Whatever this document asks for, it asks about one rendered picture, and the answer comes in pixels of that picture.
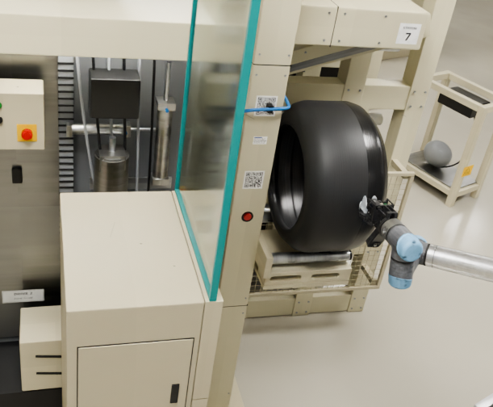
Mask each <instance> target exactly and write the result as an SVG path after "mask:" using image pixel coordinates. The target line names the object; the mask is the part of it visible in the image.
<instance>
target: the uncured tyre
mask: <svg viewBox="0 0 493 407"><path fill-rule="evenodd" d="M387 187H388V166H387V158H386V149H385V145H384V142H383V139H382V135H381V133H380V131H379V129H378V126H377V124H376V123H375V122H374V120H373V119H372V118H371V117H370V115H369V114H368V113H367V112H366V110H365V109H364V108H362V107H361V106H359V105H357V104H355V103H351V102H348V101H324V100H303V101H300V102H297V103H293V104H291V105H290V109H288V110H285V111H284V112H283V113H282V117H281V121H280V126H279V130H278V139H277V144H276V148H275V153H274V161H273V165H272V170H271V175H270V180H269V188H268V200H269V209H270V212H271V216H272V219H273V222H274V226H275V228H276V230H277V231H278V234H279V236H280V237H281V238H282V239H283V240H284V241H285V242H286V243H287V244H288V245H289V246H290V247H291V248H293V249H294V250H297V251H301V252H304V253H313V252H330V251H347V250H352V249H355V248H357V247H359V246H361V245H363V244H364V243H365V242H366V239H367V238H368V237H369V236H370V234H371V233H372V232H373V231H374V230H375V229H376V228H375V227H374V226H370V225H368V224H367V223H366V222H365V221H364V220H363V219H361V217H360V216H359V204H360V202H361V201H362V200H363V197H364V196H366V198H367V203H368V198H370V199H372V198H373V196H374V195H375V196H376V197H377V200H381V201H386V195H387Z"/></svg>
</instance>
